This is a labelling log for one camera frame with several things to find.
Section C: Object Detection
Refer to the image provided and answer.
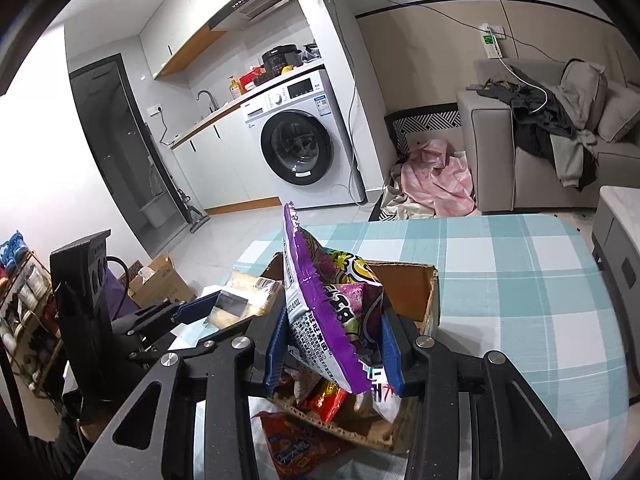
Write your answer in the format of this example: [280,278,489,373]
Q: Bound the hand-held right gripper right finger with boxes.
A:
[380,307,591,480]

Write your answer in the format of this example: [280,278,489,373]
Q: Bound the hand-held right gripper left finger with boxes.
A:
[75,310,291,480]

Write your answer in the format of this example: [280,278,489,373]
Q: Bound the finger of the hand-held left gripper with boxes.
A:
[125,324,213,363]
[134,296,222,327]

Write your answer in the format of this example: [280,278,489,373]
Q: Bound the white noodle snack packet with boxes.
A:
[350,365,408,423]

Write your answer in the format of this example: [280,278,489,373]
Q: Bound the purple edged snack packet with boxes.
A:
[282,201,386,395]

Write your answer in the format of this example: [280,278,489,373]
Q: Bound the red chip packet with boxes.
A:
[300,377,348,423]

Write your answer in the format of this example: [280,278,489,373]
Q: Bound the brown cardboard box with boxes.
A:
[202,252,441,456]

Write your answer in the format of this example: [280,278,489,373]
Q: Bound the small red snack packet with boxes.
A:
[252,410,361,480]

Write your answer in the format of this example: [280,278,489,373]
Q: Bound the small cardboard box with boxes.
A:
[127,255,197,308]

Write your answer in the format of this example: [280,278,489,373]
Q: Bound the wooden shoe rack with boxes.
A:
[0,232,66,396]

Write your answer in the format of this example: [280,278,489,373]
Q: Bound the floor mop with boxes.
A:
[172,187,211,233]

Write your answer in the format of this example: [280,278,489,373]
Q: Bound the white waste bin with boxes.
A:
[140,195,173,228]

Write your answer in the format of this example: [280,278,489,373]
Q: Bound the teal checkered tablecloth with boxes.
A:
[200,212,631,480]

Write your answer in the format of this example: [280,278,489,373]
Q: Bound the white counter cabinets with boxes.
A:
[170,97,286,216]

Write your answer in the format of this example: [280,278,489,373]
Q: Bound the dark glass door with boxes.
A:
[69,54,193,256]

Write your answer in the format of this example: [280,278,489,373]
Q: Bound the pink blanket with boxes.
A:
[400,139,476,218]

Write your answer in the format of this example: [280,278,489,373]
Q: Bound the white washing machine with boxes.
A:
[241,67,366,209]

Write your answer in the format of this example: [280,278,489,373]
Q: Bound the grey sofa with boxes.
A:
[456,57,640,213]

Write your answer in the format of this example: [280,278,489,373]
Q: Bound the red box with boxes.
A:
[239,67,266,90]

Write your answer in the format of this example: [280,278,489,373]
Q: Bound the black white patterned basket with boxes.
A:
[384,109,463,158]

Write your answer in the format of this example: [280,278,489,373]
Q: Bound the grey side table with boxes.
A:
[591,185,640,333]

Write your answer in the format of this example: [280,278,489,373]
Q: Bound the black electric cooker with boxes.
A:
[261,45,303,75]

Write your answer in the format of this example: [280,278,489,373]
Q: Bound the grey hoodie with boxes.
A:
[547,130,601,191]

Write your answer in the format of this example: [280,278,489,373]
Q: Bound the dark clothes pile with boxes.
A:
[467,65,601,161]

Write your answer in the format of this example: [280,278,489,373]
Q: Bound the white upper cabinets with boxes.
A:
[139,0,241,81]

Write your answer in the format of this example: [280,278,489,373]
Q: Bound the steel range hood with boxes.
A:
[207,0,296,31]

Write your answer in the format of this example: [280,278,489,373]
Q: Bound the white power strip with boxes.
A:
[480,22,503,59]

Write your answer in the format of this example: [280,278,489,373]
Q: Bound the grey pillow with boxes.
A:
[597,80,640,143]
[560,60,608,131]

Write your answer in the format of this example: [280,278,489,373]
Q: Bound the white charging cable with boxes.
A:
[495,55,551,116]

